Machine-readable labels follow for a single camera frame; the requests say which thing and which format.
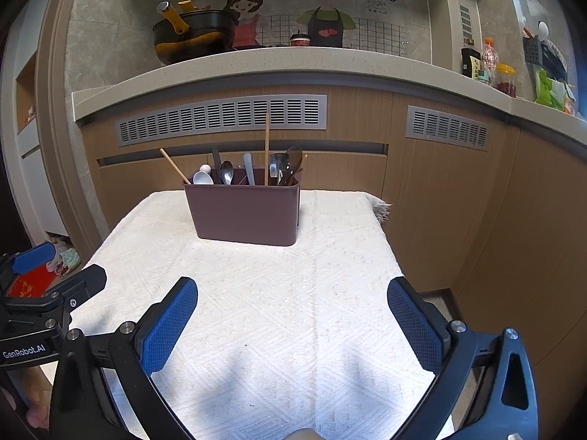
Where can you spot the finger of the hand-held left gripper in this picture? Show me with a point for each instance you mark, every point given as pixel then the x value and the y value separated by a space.
pixel 32 256
pixel 89 279

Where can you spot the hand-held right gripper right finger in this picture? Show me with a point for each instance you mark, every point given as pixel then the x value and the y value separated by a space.
pixel 415 325

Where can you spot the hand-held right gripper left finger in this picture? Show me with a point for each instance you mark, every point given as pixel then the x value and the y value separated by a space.
pixel 167 325

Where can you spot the maroon plastic utensil holder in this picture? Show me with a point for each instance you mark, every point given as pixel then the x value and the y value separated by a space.
pixel 243 215

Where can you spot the wooden chopstick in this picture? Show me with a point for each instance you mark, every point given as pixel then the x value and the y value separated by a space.
pixel 174 166
pixel 267 146

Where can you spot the white ceramic spoon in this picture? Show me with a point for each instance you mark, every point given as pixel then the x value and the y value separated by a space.
pixel 202 178

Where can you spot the white-knobbed metal utensil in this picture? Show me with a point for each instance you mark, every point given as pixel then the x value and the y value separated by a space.
pixel 205 168

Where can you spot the small metal spoon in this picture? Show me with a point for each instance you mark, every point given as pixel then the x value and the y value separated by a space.
pixel 226 172

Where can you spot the black stick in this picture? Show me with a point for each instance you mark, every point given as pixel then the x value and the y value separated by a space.
pixel 216 160

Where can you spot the blue-grey plastic spoon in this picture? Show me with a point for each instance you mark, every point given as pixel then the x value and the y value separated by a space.
pixel 248 167

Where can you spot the metal slotted spoon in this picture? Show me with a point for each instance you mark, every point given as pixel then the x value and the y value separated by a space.
pixel 274 167

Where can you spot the brown wooden spoon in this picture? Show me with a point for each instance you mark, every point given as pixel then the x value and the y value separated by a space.
pixel 295 156

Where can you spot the person's left hand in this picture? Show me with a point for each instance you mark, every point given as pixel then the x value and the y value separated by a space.
pixel 39 405

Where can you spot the red printed bag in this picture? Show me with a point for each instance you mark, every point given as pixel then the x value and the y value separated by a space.
pixel 30 284

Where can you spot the pale patterned cloth bundle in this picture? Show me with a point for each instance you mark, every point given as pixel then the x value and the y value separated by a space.
pixel 66 259

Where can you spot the white shelf unit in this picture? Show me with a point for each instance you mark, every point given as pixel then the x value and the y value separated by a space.
pixel 32 156

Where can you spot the wooden cabinet front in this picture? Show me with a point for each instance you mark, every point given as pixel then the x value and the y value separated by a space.
pixel 458 215

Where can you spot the white textured tablecloth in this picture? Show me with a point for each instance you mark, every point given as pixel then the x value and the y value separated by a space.
pixel 293 311

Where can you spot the long grey vent grille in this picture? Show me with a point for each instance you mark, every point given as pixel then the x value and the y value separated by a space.
pixel 206 119

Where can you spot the short grey vent grille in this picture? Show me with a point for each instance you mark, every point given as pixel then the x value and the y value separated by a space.
pixel 447 127

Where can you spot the black wok with yellow underside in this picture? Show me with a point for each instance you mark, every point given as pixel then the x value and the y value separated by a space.
pixel 192 50

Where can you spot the jar with yellow lid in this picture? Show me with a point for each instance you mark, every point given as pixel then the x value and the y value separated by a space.
pixel 504 83

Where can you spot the dark sauce bottle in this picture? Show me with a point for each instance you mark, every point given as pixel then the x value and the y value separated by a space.
pixel 470 64

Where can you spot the green plastic bag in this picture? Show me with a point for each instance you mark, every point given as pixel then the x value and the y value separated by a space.
pixel 545 89

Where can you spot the clear bottle orange cap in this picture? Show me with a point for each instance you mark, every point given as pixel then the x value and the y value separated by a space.
pixel 490 57

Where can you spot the beige stone countertop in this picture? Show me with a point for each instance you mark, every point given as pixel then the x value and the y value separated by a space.
pixel 275 66

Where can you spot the small red jar black lid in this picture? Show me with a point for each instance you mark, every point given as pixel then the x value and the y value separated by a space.
pixel 299 41

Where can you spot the white ladle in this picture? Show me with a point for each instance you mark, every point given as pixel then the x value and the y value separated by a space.
pixel 543 30

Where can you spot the black wall rack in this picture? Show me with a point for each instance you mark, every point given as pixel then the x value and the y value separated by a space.
pixel 532 50

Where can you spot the white wall vent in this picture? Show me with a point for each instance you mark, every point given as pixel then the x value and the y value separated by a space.
pixel 466 22

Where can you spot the cartoon wall poster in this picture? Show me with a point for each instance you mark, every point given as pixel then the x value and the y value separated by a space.
pixel 284 4

